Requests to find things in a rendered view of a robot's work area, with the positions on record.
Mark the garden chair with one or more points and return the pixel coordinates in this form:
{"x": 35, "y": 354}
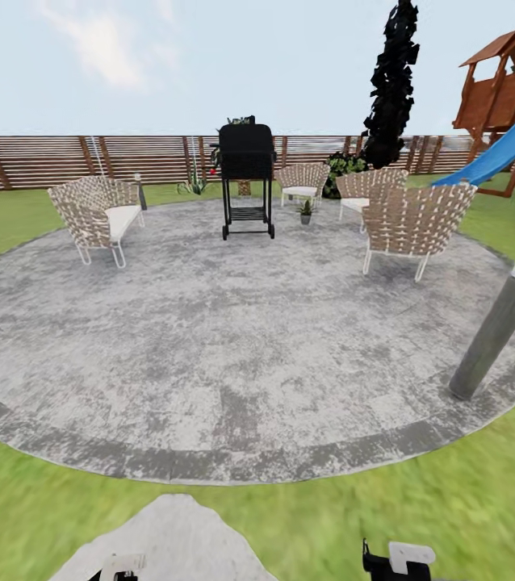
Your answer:
{"x": 96, "y": 211}
{"x": 418, "y": 220}
{"x": 369, "y": 188}
{"x": 304, "y": 181}

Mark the charcoal grill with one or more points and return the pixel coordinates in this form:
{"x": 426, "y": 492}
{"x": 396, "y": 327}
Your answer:
{"x": 247, "y": 151}

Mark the pot plant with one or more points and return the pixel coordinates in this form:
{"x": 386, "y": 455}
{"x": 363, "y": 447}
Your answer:
{"x": 306, "y": 212}

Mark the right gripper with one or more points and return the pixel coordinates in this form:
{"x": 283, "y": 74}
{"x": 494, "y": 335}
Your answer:
{"x": 381, "y": 569}

